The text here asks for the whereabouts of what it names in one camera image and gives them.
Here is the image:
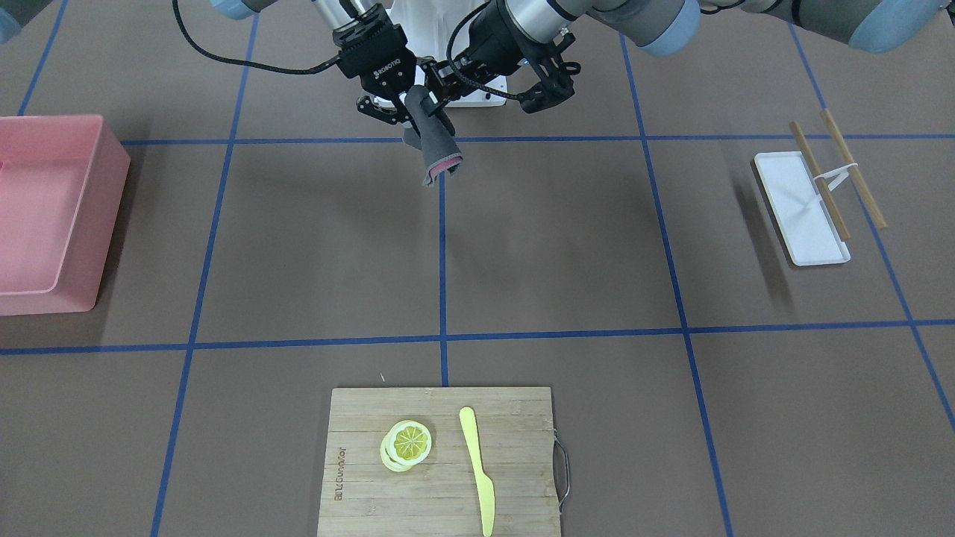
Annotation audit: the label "yellow plastic knife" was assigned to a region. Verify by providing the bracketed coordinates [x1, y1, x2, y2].
[458, 406, 497, 536]

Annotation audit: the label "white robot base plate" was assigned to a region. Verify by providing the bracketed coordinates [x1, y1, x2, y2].
[386, 1, 507, 107]

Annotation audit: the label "dark grey cloth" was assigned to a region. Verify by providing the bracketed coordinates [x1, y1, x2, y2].
[403, 84, 463, 187]

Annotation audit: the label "wooden rack bar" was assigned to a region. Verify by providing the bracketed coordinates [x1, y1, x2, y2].
[821, 107, 888, 229]
[790, 120, 851, 241]

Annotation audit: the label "pink plastic bin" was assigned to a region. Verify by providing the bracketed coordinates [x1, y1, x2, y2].
[1, 115, 131, 316]

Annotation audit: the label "white rack tray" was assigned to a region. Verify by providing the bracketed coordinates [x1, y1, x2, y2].
[754, 151, 857, 266]

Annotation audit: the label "wooden cutting board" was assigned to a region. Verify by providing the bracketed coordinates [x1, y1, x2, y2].
[316, 387, 562, 536]

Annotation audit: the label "yellow lemon slices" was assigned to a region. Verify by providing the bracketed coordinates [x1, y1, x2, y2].
[379, 419, 433, 473]

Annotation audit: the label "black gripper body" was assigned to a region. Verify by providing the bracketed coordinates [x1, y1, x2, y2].
[332, 22, 417, 101]
[448, 4, 545, 76]

